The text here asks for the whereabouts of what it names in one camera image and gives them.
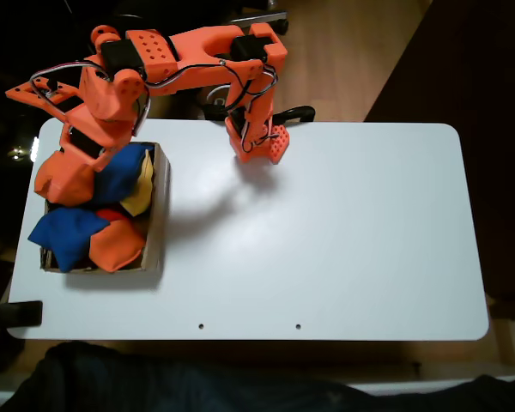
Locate black table edge clamp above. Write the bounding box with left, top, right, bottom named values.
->
left=0, top=300, right=44, bottom=330

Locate black base clamp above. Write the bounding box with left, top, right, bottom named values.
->
left=203, top=102, right=231, bottom=124
left=272, top=105, right=317, bottom=128

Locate office chair base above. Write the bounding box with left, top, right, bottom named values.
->
left=231, top=10, right=289, bottom=35

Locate white cable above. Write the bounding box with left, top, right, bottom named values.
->
left=208, top=83, right=233, bottom=106

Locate blue bean bag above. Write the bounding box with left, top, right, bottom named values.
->
left=27, top=208, right=111, bottom=274
left=92, top=142, right=155, bottom=206

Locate orange bean bag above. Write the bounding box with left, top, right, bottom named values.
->
left=33, top=152, right=97, bottom=206
left=88, top=221, right=148, bottom=274

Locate brown cardboard box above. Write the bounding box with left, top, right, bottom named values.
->
left=39, top=140, right=172, bottom=275

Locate black camera cable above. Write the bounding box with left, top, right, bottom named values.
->
left=28, top=62, right=108, bottom=102

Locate red bean bag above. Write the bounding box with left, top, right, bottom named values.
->
left=94, top=208, right=132, bottom=223

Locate person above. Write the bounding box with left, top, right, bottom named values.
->
left=0, top=341, right=515, bottom=412

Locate yellow bean bag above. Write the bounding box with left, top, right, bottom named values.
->
left=120, top=148, right=156, bottom=217

